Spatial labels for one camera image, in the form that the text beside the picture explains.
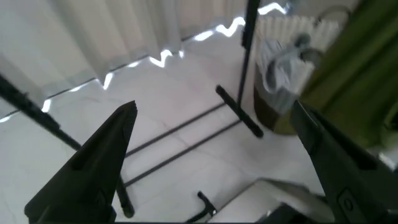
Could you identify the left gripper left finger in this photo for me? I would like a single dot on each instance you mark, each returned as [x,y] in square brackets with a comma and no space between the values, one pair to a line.
[87,174]

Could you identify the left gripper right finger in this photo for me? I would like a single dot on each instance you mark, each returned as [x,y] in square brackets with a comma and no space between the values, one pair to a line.
[351,180]

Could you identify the green long-sleeved shirt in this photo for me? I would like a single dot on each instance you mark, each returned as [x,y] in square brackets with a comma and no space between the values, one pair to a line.
[351,77]

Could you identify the black clothes rack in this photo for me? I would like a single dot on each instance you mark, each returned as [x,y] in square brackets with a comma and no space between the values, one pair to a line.
[239,111]

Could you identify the white laundry basket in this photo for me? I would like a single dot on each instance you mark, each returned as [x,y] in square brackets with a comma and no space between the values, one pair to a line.
[326,31]

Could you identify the pale grey shorts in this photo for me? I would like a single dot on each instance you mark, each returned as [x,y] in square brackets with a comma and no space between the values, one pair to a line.
[280,65]

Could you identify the white curtain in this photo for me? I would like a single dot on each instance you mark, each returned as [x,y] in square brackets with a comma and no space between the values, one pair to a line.
[93,31]

